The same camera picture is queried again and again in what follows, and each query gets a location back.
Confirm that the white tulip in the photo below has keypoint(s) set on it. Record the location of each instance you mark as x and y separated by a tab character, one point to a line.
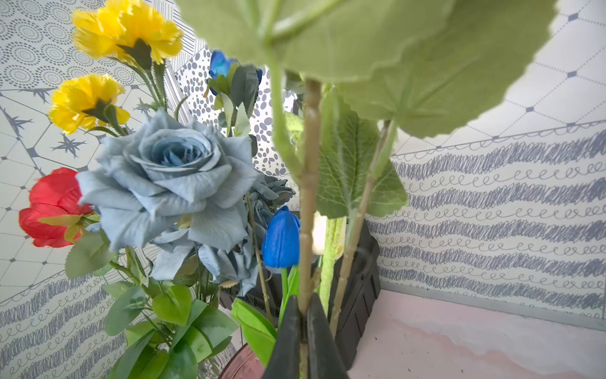
328	244

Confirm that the yellow carnation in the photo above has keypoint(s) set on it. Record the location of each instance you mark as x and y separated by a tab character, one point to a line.
88	102
134	34

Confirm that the double sunflower stem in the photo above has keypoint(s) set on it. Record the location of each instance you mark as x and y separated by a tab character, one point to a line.
346	76

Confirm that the pink glass vase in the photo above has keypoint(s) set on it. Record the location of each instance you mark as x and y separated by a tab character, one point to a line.
244	365

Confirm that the right yellow carnation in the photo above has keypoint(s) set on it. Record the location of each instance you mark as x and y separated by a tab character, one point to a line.
134	34

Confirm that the black plastic toolbox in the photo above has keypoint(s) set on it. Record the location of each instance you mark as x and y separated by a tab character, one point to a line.
363	289

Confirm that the grey blue rose bouquet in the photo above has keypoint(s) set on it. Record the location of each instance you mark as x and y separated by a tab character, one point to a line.
180	211

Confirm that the left yellow carnation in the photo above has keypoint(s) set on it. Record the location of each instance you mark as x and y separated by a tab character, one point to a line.
88	102

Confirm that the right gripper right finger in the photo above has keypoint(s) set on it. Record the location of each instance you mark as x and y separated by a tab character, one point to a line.
324	359

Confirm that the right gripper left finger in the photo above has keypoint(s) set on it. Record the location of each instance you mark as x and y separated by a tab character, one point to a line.
285	358

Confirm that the blue tulip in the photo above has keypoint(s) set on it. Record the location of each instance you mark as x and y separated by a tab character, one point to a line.
281	250

